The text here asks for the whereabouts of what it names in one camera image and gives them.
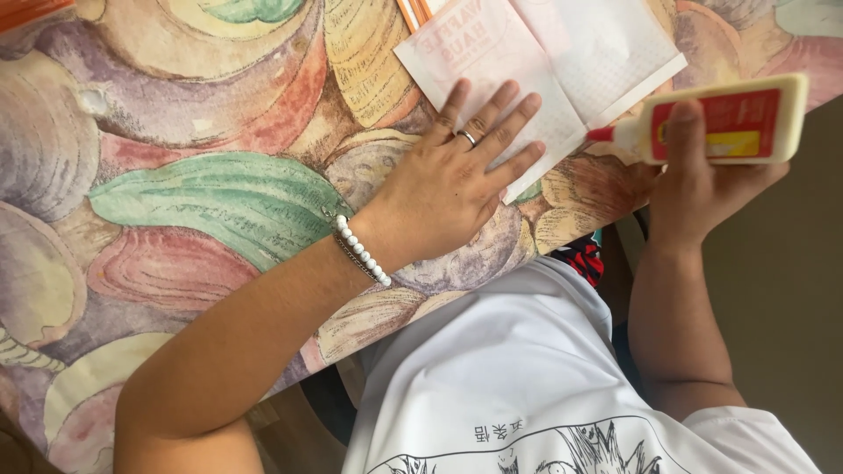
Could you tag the colourful shell print tablecloth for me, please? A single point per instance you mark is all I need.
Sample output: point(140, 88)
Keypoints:
point(217, 184)

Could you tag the person's right hand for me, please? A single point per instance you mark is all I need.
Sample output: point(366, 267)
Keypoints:
point(698, 191)

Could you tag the white printed t-shirt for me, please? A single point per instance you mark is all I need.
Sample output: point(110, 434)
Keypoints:
point(527, 388)

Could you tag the person's left hand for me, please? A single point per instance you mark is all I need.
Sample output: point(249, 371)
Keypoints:
point(438, 197)

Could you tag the red black patterned shorts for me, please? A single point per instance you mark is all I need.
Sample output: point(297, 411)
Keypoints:
point(583, 257)

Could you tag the orange box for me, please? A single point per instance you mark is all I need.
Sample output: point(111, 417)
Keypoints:
point(29, 10)

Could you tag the white paper bag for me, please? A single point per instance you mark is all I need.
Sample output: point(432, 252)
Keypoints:
point(546, 72)

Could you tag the orange paper sheet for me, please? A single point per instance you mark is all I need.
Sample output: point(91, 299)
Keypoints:
point(418, 10)

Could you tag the white glue bottle red label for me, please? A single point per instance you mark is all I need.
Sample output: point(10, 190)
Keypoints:
point(731, 122)

